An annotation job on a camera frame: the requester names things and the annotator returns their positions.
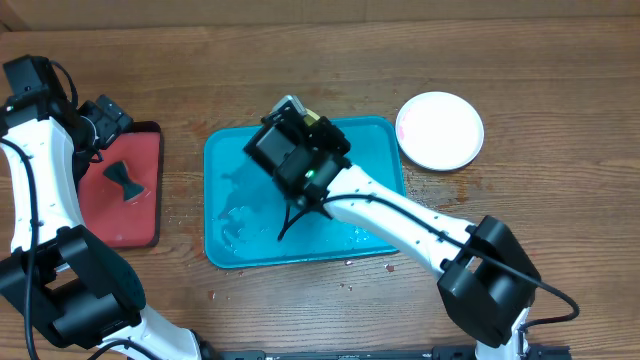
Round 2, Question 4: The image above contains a yellow-green plate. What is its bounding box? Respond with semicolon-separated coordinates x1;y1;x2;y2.
303;109;321;128

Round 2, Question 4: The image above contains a white plate with red smear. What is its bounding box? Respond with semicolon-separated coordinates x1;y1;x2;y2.
395;91;485;172

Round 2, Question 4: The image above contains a red tray with dark rim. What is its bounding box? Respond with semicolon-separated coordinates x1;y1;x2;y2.
78;121;164;248

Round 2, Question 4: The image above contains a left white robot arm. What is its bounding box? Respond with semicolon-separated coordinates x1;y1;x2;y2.
1;93;218;359

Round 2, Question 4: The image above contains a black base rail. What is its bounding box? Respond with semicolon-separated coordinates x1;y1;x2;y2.
199;344;572;360

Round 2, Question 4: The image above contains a teal plastic tray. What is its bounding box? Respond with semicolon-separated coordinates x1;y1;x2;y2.
203;126;396;269

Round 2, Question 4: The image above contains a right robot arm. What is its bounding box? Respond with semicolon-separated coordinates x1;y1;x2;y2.
244;95;540;359

